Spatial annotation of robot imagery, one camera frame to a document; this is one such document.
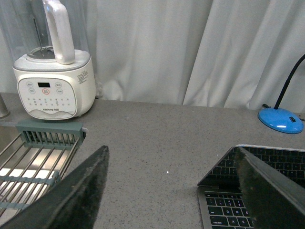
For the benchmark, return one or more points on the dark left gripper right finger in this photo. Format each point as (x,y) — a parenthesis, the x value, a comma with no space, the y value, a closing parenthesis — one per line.
(272,200)

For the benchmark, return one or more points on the white blender appliance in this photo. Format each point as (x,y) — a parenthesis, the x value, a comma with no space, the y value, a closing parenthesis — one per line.
(51,58)

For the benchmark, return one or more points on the grey laptop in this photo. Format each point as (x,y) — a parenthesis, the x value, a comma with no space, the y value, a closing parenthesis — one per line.
(220,198)

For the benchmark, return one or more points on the blue desk lamp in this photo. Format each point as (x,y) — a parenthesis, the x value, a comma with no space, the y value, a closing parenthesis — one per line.
(279,119)

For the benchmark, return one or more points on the white curtain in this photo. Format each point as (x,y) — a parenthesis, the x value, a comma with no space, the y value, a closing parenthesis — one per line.
(211,53)

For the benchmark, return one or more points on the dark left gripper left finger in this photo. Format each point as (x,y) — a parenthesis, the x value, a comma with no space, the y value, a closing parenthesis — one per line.
(71,204)

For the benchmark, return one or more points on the green sink drying rack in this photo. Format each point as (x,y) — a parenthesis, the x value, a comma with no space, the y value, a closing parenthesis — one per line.
(34,157)

